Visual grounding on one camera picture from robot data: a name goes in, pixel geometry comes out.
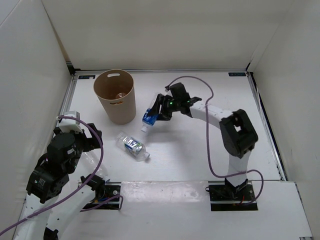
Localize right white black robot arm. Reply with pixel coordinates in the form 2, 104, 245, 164
142, 82, 258, 200

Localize left blue corner sticker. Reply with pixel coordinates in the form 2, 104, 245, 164
78, 75, 96, 80

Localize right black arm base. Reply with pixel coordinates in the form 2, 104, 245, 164
205, 184, 258, 212

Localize green blue label bottle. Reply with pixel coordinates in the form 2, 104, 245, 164
115, 131, 150, 162

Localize aluminium frame rail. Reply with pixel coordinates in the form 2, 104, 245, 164
246, 71, 288, 181
59, 74, 77, 116

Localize left aluminium frame rail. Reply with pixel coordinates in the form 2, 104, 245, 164
59, 74, 77, 116

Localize orange plastic bottle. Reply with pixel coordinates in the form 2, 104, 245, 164
115, 92, 127, 99

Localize right aluminium frame rail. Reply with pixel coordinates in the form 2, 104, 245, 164
246, 71, 288, 181

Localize clear unlabelled plastic bottle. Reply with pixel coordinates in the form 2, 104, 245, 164
81, 151, 110, 184

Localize blue label plastic bottle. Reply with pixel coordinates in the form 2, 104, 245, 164
141, 99, 157, 133

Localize tan cylindrical waste bin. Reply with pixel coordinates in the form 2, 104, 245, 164
93, 69, 137, 125

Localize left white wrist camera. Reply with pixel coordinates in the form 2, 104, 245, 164
56, 111, 83, 134

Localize blue corner sticker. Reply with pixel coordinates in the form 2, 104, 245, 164
228, 72, 246, 77
78, 75, 96, 80

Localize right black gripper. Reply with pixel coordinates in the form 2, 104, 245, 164
147, 94, 181, 122

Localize right blue corner sticker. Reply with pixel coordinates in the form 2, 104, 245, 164
228, 72, 246, 77

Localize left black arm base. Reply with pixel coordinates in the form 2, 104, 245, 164
81, 182, 123, 212

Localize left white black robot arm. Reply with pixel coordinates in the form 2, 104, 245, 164
14, 117, 105, 240

